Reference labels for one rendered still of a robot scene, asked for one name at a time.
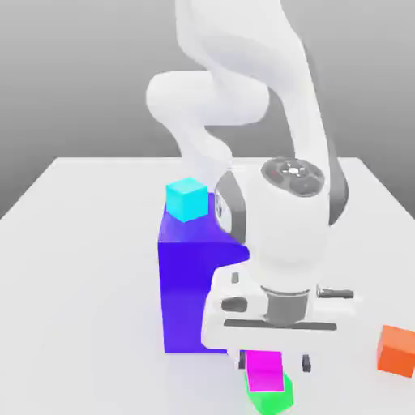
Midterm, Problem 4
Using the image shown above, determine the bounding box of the small cyan cube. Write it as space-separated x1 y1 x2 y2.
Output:
165 177 209 225

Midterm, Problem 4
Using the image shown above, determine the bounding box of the small magenta cube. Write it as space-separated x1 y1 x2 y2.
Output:
245 350 286 394

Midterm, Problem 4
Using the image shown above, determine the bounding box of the small green cube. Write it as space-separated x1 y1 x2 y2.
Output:
243 371 295 415

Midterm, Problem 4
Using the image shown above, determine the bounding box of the small orange cube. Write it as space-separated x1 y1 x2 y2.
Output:
376 324 415 379

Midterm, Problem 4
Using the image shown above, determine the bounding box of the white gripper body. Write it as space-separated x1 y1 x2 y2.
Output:
200 314 345 357

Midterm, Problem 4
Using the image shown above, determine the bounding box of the large blue box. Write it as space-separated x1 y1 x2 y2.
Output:
157 190 251 355

